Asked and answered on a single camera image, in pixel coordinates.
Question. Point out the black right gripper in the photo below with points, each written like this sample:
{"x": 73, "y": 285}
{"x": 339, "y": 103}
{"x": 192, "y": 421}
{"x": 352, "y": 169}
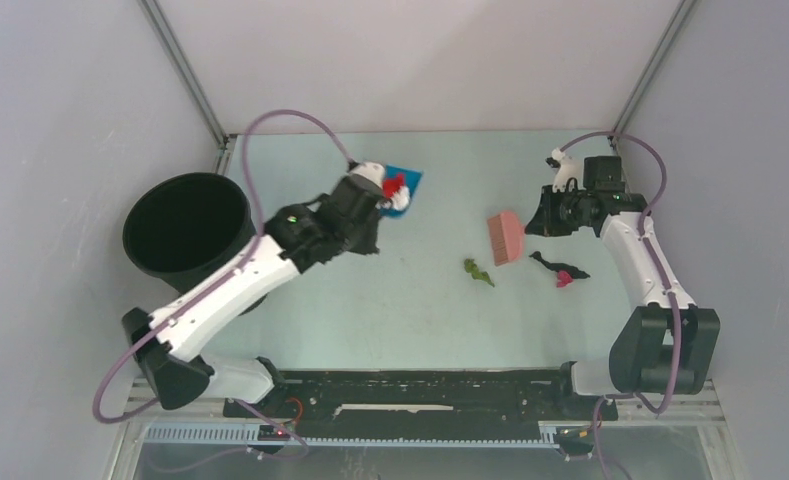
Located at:
{"x": 544, "y": 222}

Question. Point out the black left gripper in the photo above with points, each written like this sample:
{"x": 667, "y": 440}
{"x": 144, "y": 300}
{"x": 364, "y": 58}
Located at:
{"x": 367, "y": 246}

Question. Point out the pink hand brush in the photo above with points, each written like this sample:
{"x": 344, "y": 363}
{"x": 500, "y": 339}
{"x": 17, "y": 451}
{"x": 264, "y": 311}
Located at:
{"x": 507, "y": 237}

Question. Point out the black paper scrap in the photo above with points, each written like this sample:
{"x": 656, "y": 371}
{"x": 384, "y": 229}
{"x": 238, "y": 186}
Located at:
{"x": 574, "y": 272}

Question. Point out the pink paper scrap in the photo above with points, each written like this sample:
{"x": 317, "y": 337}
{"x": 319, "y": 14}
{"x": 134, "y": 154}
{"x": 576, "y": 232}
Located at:
{"x": 564, "y": 279}

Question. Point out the red paper scrap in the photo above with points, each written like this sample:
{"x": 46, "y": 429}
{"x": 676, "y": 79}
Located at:
{"x": 393, "y": 185}

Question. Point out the blue dustpan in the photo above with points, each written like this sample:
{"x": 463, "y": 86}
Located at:
{"x": 413, "y": 179}

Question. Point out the green paper scrap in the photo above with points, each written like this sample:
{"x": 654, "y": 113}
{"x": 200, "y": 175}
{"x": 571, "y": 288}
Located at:
{"x": 476, "y": 272}

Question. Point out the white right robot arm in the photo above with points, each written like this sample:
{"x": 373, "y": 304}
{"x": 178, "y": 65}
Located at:
{"x": 667, "y": 344}

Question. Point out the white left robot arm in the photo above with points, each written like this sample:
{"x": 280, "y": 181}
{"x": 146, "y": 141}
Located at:
{"x": 295, "y": 239}

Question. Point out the white paper scrap lower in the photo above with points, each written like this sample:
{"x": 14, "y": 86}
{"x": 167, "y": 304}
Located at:
{"x": 399, "y": 203}

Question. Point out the black plastic bin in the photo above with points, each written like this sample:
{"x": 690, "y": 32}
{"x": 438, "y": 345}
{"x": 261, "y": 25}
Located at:
{"x": 187, "y": 227}

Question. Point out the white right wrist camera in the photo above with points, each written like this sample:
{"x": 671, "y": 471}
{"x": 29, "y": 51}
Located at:
{"x": 567, "y": 169}

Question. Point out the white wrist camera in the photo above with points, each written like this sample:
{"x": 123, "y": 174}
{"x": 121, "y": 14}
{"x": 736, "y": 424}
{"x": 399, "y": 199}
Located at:
{"x": 567, "y": 169}
{"x": 369, "y": 175}

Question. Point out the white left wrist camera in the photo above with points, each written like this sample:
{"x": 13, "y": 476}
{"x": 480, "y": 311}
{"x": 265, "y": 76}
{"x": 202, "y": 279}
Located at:
{"x": 369, "y": 175}

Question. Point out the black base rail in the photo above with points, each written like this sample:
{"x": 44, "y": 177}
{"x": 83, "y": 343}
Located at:
{"x": 507, "y": 406}

